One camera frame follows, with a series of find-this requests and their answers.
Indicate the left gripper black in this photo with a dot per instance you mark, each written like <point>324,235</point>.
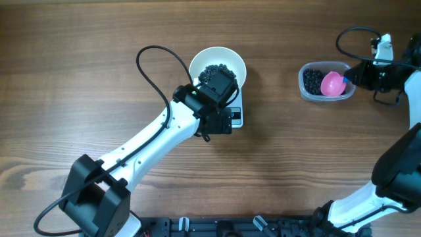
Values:
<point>223,124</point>

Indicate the black beans in container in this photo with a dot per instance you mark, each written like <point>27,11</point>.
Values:
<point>312,80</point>

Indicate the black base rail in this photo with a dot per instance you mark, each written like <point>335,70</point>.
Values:
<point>300,226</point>

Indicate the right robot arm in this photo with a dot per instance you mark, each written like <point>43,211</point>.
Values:
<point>395,181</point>

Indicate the white bowl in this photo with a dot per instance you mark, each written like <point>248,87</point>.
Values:
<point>216,56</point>

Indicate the pink scoop blue handle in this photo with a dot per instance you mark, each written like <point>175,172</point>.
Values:
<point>333,84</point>

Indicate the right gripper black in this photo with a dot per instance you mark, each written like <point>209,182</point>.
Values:
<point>362,79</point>

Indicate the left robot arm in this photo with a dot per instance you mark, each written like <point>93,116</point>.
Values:
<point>97,193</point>

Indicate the black beans in bowl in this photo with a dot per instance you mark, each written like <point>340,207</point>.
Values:
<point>209,71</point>

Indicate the white digital kitchen scale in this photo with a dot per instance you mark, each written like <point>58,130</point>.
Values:
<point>237,113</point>

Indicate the clear plastic container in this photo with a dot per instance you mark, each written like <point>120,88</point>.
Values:
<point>325,67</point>

